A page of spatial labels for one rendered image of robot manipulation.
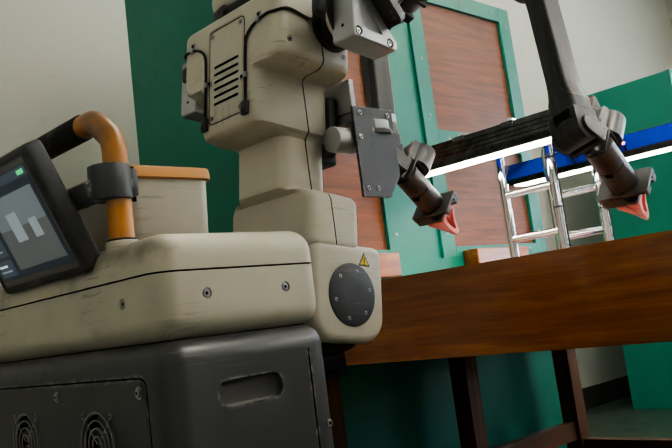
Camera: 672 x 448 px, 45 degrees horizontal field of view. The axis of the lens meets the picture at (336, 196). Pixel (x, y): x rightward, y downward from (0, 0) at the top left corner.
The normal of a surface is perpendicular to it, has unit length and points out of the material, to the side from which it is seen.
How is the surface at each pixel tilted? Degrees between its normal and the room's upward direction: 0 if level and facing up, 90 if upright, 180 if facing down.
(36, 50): 90
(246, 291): 90
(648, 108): 90
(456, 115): 90
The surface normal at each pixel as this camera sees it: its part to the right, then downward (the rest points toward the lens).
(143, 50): -0.71, -0.01
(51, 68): 0.69, -0.20
